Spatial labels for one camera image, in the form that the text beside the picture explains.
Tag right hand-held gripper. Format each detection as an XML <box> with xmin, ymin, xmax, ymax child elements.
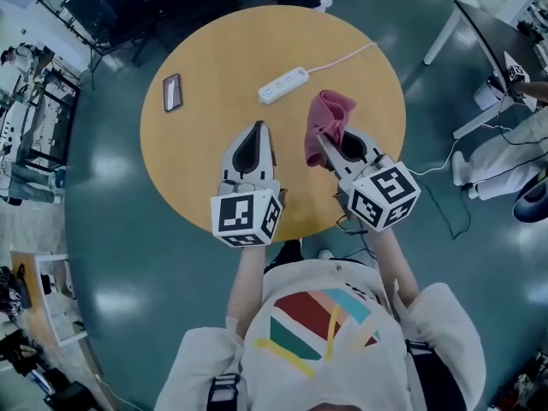
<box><xmin>316</xmin><ymin>126</ymin><xmax>422</xmax><ymax>233</ymax></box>

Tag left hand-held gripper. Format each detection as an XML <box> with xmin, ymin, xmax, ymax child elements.
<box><xmin>210</xmin><ymin>120</ymin><xmax>287</xmax><ymax>248</ymax></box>

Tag red knitted cloth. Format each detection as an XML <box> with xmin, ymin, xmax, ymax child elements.
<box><xmin>303</xmin><ymin>90</ymin><xmax>358</xmax><ymax>167</ymax></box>

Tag white power strip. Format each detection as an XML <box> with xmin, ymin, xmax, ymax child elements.
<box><xmin>257</xmin><ymin>66</ymin><xmax>311</xmax><ymax>105</ymax></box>

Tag person's left forearm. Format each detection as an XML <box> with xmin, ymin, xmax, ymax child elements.
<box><xmin>225</xmin><ymin>240</ymin><xmax>270</xmax><ymax>342</ymax></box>

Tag person's right forearm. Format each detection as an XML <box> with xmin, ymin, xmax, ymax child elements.
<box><xmin>366</xmin><ymin>224</ymin><xmax>421</xmax><ymax>316</ymax></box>

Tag person's black trousers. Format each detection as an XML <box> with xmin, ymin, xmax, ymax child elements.
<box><xmin>263</xmin><ymin>238</ymin><xmax>306</xmax><ymax>276</ymax></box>

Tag dark smartphone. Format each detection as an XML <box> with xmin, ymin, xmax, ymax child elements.
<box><xmin>162</xmin><ymin>73</ymin><xmax>184</xmax><ymax>113</ymax></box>

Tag white waste bin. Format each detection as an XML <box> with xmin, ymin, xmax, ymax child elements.
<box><xmin>473</xmin><ymin>77</ymin><xmax>507</xmax><ymax>111</ymax></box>

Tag white-legged black-top table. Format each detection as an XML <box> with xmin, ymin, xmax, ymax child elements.
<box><xmin>422</xmin><ymin>0</ymin><xmax>548</xmax><ymax>140</ymax></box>

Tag person's white printed shirt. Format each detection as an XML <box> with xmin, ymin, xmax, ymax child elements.
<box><xmin>153</xmin><ymin>258</ymin><xmax>487</xmax><ymax>411</ymax></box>

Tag wooden white-framed desk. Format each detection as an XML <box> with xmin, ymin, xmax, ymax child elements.
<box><xmin>10</xmin><ymin>250</ymin><xmax>89</xmax><ymax>348</ymax></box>

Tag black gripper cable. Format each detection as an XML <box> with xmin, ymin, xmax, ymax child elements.
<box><xmin>335</xmin><ymin>214</ymin><xmax>378</xmax><ymax>261</ymax></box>

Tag white power strip cable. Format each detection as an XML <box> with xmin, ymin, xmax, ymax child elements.
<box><xmin>306</xmin><ymin>41</ymin><xmax>510</xmax><ymax>177</ymax></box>

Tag black floor cable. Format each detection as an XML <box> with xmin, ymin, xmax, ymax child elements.
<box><xmin>417</xmin><ymin>176</ymin><xmax>473</xmax><ymax>240</ymax></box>

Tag black harness strap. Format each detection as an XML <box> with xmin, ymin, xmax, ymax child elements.
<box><xmin>208</xmin><ymin>372</ymin><xmax>243</xmax><ymax>411</ymax></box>
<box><xmin>404</xmin><ymin>338</ymin><xmax>468</xmax><ymax>411</ymax></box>

